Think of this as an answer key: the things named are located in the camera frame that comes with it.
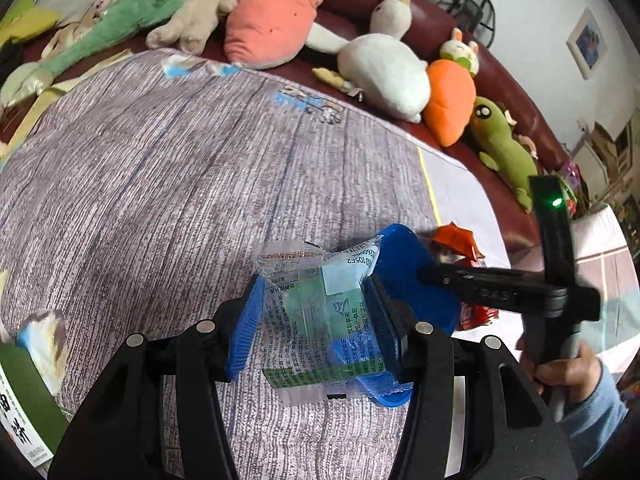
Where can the clear green plastic wrapper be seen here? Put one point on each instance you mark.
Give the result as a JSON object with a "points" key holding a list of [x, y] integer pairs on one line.
{"points": [[310, 320]]}

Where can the green box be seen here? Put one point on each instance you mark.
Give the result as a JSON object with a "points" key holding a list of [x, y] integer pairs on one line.
{"points": [[25, 390]]}

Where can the purple green toy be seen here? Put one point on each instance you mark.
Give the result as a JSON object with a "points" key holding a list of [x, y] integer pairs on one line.
{"points": [[570, 172]]}

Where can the green dinosaur plush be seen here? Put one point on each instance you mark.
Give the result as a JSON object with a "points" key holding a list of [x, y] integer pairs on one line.
{"points": [[125, 15]]}

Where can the wood-grain tablecloth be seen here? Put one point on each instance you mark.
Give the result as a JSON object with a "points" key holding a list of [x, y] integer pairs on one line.
{"points": [[150, 185]]}

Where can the orange carrot bunny plush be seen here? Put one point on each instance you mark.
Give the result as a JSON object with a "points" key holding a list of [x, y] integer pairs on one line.
{"points": [[447, 100]]}

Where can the person's right hand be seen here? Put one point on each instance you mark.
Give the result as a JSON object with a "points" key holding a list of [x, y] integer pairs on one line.
{"points": [[575, 372]]}

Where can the pink carrot baby plush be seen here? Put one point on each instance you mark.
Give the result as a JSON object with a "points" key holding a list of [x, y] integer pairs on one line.
{"points": [[270, 20]]}

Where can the background shelf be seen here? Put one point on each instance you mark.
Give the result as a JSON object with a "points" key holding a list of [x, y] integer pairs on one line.
{"points": [[617, 150]]}

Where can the torn white brown wrapper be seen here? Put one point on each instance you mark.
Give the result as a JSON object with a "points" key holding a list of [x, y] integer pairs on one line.
{"points": [[45, 340]]}

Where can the yellow plush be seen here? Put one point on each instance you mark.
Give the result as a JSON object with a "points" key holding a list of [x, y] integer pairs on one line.
{"points": [[22, 20]]}

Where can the person's right forearm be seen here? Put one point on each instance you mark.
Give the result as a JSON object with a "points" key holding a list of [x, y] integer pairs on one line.
{"points": [[595, 415]]}

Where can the green duck-face plush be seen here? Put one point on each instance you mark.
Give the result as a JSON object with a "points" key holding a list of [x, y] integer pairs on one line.
{"points": [[505, 145]]}

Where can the beige bear plush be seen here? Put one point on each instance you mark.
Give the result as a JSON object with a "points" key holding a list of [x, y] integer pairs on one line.
{"points": [[200, 10]]}

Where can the pink grey checked quilt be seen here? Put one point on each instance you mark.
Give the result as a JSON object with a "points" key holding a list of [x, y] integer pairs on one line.
{"points": [[600, 255]]}

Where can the blue plastic lid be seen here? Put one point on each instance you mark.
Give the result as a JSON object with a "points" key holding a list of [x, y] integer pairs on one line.
{"points": [[410, 270]]}

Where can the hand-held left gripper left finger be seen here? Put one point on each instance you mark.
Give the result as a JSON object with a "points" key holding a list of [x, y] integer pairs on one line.
{"points": [[245, 332]]}

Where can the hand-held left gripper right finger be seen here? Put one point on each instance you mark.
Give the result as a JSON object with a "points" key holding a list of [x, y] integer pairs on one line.
{"points": [[382, 327]]}

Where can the red snack wrapper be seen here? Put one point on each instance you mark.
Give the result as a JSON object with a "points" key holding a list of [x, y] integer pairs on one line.
{"points": [[455, 240]]}

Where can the white goose plush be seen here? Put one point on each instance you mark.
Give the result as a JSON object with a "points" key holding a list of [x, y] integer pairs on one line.
{"points": [[385, 70]]}

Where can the framed wall picture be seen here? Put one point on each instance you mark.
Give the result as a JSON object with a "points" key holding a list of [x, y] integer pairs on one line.
{"points": [[587, 42]]}

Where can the blue white wrapper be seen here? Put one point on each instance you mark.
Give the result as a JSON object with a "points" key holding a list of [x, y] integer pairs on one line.
{"points": [[175, 66], [310, 102]]}

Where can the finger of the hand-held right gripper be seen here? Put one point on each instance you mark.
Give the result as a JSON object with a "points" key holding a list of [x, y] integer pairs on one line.
{"points": [[450, 277]]}

